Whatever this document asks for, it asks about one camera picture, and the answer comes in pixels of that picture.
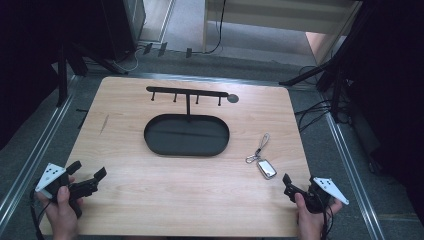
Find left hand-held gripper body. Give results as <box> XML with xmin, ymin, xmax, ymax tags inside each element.
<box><xmin>34</xmin><ymin>162</ymin><xmax>100</xmax><ymax>220</ymax></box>

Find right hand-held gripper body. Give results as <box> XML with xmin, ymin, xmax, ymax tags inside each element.
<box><xmin>283</xmin><ymin>176</ymin><xmax>350</xmax><ymax>215</ymax></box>

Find silver key fob with keyring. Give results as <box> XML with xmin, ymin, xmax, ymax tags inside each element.
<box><xmin>245</xmin><ymin>132</ymin><xmax>278</xmax><ymax>181</ymax></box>

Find black key rack with tray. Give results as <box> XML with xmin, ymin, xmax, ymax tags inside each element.
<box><xmin>143</xmin><ymin>85</ymin><xmax>240</xmax><ymax>158</ymax></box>

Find person's right hand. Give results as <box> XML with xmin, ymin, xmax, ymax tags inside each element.
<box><xmin>294</xmin><ymin>192</ymin><xmax>344</xmax><ymax>240</ymax></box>

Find person's left hand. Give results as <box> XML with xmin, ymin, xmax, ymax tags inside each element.
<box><xmin>36</xmin><ymin>176</ymin><xmax>84</xmax><ymax>240</ymax></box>

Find black metal stand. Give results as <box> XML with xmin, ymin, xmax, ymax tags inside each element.
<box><xmin>279</xmin><ymin>53</ymin><xmax>346</xmax><ymax>124</ymax></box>

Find black tripod leg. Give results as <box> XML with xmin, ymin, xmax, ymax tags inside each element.
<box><xmin>69</xmin><ymin>42</ymin><xmax>130</xmax><ymax>76</ymax></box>

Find black curtain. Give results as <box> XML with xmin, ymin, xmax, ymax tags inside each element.
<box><xmin>0</xmin><ymin>0</ymin><xmax>111</xmax><ymax>151</ymax></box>
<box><xmin>339</xmin><ymin>0</ymin><xmax>424</xmax><ymax>228</ymax></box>

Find dark cabinet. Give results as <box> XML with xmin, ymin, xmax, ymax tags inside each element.
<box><xmin>99</xmin><ymin>0</ymin><xmax>148</xmax><ymax>62</ymax></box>

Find metal floor rail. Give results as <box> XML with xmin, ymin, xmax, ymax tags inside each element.
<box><xmin>323</xmin><ymin>111</ymin><xmax>387</xmax><ymax>240</ymax></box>
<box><xmin>0</xmin><ymin>75</ymin><xmax>79</xmax><ymax>233</ymax></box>

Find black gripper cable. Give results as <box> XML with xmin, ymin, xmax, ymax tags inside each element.
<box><xmin>29</xmin><ymin>188</ymin><xmax>47</xmax><ymax>240</ymax></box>
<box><xmin>319</xmin><ymin>196</ymin><xmax>335</xmax><ymax>240</ymax></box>

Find black floor cables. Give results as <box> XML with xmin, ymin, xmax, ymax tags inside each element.
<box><xmin>294</xmin><ymin>65</ymin><xmax>352</xmax><ymax>133</ymax></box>

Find black stand post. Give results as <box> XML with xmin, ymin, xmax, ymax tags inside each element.
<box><xmin>55</xmin><ymin>43</ymin><xmax>70</xmax><ymax>108</ymax></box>

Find white floor cable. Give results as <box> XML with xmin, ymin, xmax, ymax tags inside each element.
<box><xmin>112</xmin><ymin>47</ymin><xmax>140</xmax><ymax>73</ymax></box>

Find black hanging cable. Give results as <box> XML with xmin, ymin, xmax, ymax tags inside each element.
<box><xmin>199</xmin><ymin>0</ymin><xmax>228</xmax><ymax>55</ymax></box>

